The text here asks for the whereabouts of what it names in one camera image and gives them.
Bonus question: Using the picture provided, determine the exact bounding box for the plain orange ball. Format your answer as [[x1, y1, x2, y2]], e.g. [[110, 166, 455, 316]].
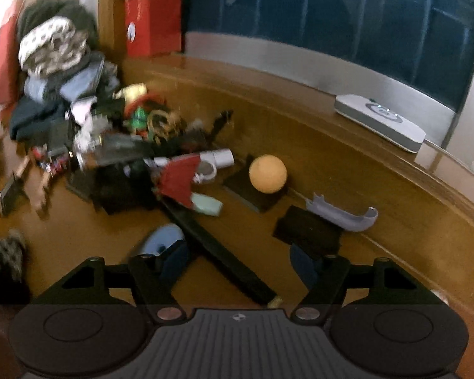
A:
[[248, 154, 289, 194]]

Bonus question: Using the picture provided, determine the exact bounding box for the grey curved plastic part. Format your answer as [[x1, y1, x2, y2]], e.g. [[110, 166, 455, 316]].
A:
[[306, 192, 379, 233]]

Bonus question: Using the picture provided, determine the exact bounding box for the red cloth piece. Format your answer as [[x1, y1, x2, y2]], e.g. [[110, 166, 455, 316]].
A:
[[153, 153, 201, 208]]

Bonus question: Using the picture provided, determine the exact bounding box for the green red ornament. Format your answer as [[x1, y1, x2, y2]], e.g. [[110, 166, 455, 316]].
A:
[[122, 83, 171, 135]]

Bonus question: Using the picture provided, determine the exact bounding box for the tall red carton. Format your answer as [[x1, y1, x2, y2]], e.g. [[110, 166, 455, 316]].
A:
[[124, 0, 183, 58]]

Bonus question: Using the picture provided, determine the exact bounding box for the red cushion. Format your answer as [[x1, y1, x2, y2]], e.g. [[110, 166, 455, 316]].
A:
[[0, 7, 23, 108]]

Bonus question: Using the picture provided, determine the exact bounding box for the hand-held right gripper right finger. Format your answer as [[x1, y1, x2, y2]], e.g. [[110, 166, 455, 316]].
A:
[[290, 244, 432, 321]]

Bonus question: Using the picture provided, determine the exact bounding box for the light blue plastic object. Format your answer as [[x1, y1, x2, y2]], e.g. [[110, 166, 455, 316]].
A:
[[128, 223, 187, 263]]

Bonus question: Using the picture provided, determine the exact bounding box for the white cylinder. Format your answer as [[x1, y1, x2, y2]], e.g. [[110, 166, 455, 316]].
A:
[[199, 148, 236, 169]]

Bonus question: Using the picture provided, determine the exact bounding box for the wooden handled brush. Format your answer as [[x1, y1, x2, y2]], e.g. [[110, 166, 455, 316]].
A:
[[0, 157, 31, 216]]

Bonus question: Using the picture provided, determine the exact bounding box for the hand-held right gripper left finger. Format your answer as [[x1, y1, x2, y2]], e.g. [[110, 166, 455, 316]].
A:
[[51, 241, 190, 321]]

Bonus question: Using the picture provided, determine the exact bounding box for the small black stand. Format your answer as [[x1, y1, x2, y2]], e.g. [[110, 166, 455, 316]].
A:
[[204, 109, 235, 143]]

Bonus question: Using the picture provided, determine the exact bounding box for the mint green bottle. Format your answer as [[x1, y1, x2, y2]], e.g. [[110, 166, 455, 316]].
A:
[[189, 192, 224, 217]]

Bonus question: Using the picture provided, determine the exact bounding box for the dark tangled clutter heap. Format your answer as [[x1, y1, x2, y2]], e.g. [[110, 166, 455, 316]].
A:
[[31, 99, 222, 216]]

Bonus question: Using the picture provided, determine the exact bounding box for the black square plate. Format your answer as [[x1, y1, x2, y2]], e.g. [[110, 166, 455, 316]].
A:
[[222, 161, 290, 213]]

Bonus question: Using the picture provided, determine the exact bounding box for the white router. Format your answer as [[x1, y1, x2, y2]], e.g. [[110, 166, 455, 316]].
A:
[[333, 93, 427, 154]]

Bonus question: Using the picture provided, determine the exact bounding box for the wooden desktop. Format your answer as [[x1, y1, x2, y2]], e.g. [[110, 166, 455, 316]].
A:
[[0, 53, 474, 379]]

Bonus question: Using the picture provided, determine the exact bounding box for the dark patterned cloth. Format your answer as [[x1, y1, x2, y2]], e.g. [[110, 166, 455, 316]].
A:
[[0, 228, 29, 298]]

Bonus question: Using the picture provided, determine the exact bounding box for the long black stick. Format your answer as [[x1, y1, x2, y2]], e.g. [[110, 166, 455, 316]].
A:
[[160, 201, 284, 309]]

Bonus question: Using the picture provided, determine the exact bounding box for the pile of clothes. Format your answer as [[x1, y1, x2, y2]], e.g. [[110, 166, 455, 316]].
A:
[[9, 0, 121, 143]]

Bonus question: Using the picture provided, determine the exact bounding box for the black foam square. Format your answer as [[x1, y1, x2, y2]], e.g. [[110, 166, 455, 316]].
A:
[[272, 205, 344, 256]]

